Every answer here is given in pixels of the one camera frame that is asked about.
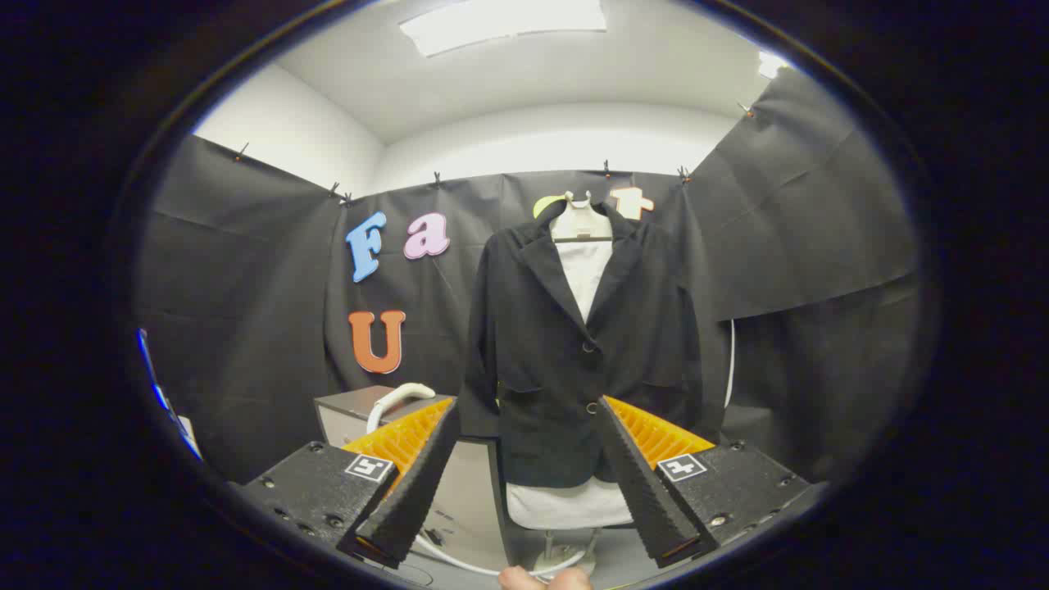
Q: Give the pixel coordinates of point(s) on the row of black backdrop clips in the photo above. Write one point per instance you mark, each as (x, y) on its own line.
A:
(606, 170)

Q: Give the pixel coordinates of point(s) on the grey cabinet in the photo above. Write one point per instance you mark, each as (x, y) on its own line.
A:
(467, 492)

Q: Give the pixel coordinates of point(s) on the garment stand base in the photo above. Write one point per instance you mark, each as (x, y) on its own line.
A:
(565, 561)

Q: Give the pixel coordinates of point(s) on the white shirt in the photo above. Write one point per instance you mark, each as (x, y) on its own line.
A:
(583, 279)

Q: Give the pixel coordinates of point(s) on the small ceiling light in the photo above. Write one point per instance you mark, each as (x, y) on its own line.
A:
(772, 65)

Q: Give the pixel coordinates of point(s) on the blue white panel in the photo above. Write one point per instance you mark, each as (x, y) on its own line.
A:
(187, 433)

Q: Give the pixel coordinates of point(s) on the white clothes hanger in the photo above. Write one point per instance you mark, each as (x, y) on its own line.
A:
(580, 220)

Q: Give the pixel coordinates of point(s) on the black jacket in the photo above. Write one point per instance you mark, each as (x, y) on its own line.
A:
(541, 369)

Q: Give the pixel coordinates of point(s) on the large ceiling light panel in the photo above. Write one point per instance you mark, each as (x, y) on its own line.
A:
(500, 23)

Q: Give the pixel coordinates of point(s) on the black backdrop cloth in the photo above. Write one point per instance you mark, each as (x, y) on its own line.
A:
(246, 328)

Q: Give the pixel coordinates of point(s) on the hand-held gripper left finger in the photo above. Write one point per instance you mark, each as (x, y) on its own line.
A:
(414, 500)

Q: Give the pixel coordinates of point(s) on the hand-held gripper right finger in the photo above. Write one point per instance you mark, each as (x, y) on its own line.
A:
(647, 492)

